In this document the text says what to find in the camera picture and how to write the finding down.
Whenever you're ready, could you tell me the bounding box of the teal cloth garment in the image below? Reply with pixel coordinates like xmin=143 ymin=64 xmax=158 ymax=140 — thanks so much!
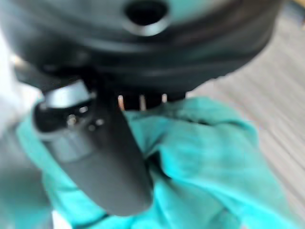
xmin=16 ymin=96 xmax=301 ymax=229

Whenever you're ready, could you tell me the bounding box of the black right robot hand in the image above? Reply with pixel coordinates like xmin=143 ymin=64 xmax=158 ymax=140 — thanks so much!
xmin=0 ymin=0 xmax=283 ymax=217

